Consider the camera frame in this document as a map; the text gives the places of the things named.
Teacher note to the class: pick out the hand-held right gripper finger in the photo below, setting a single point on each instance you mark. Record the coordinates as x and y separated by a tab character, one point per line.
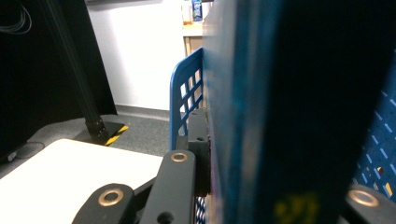
200	146

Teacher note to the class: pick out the blue file rack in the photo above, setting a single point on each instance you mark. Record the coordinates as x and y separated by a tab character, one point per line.
183	77

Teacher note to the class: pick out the blue book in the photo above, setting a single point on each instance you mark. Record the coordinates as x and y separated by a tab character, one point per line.
295	93

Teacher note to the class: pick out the black stand with striped base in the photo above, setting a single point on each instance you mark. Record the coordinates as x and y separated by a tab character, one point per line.
93	124

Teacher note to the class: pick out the wooden cabinet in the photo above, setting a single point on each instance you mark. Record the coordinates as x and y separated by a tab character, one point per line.
193	31

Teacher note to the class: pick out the white container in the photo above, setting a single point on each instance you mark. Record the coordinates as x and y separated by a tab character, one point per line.
186	12

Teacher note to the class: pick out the blue container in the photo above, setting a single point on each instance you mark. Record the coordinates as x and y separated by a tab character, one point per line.
196	9

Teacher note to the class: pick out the black curtain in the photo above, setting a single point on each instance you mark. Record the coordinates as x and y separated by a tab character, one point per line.
25	77

